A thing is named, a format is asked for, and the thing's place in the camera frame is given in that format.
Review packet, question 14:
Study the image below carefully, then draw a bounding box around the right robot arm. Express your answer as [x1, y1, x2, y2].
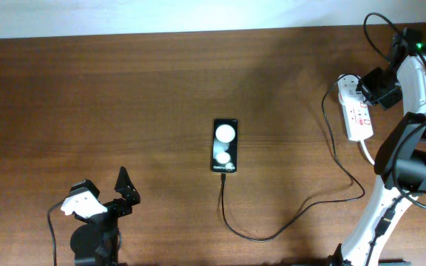
[327, 28, 426, 265]

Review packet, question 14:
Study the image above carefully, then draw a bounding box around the white wall charger plug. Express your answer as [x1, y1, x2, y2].
[338, 74, 362, 100]

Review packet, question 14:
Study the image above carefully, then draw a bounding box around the black charging cable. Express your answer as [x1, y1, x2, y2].
[219, 73, 366, 243]

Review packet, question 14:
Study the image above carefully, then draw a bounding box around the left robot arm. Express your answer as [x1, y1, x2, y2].
[61, 166, 141, 266]

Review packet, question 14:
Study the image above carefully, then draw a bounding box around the black smartphone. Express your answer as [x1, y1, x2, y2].
[211, 118, 239, 174]

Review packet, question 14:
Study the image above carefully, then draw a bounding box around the white power strip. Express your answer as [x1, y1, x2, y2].
[338, 93, 373, 142]

